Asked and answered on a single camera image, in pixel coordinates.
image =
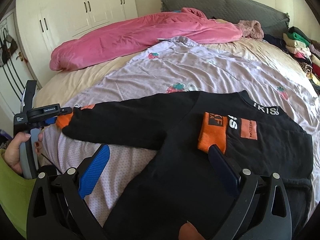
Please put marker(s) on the left hand red nails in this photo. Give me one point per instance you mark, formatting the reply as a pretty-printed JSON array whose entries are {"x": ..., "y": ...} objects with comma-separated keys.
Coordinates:
[{"x": 12, "y": 153}]

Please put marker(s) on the pink fuzzy garment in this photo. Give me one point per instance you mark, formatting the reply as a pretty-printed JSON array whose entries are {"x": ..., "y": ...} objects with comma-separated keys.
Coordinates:
[{"x": 251, "y": 29}]

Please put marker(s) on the cream wardrobe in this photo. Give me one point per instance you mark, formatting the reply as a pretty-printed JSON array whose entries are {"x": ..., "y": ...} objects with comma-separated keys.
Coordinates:
[{"x": 43, "y": 25}]

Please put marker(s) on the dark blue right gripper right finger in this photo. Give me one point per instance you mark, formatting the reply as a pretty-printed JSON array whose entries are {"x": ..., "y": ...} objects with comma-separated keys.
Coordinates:
[{"x": 225, "y": 171}]

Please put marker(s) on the right hand thumb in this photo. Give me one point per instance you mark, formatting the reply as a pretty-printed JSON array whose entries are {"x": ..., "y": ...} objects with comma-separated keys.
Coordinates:
[{"x": 189, "y": 232}]

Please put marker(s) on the dark navy garment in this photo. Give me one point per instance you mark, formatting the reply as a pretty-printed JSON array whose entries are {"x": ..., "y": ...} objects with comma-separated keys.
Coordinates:
[{"x": 278, "y": 42}]

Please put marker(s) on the lilac strawberry bed sheet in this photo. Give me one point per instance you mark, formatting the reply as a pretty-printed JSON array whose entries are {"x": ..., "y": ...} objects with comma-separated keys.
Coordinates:
[{"x": 181, "y": 66}]

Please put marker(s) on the grey padded headboard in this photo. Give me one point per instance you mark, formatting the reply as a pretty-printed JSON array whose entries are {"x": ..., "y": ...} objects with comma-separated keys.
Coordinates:
[{"x": 273, "y": 22}]

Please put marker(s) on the beige mattress cover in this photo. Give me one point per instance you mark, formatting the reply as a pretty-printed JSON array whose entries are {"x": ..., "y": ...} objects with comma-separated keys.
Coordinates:
[{"x": 65, "y": 85}]

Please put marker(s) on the pile of folded clothes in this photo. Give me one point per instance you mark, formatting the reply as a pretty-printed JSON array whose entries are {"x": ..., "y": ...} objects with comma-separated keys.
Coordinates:
[{"x": 306, "y": 52}]

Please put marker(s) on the pink quilt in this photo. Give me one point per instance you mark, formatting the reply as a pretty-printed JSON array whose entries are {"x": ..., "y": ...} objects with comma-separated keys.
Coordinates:
[{"x": 131, "y": 36}]

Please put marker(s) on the green sleeve forearm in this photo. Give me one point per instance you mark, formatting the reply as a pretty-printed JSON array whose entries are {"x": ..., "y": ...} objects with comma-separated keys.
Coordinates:
[{"x": 15, "y": 196}]

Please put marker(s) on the black orange sweater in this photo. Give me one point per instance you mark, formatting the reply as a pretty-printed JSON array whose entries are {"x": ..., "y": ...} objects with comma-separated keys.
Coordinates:
[{"x": 179, "y": 184}]

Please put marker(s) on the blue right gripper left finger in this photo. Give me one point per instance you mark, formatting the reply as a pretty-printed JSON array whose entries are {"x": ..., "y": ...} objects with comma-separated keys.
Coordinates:
[{"x": 91, "y": 169}]

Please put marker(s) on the white door with bags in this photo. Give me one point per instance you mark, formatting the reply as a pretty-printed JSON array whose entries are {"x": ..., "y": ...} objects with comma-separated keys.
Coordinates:
[{"x": 14, "y": 69}]

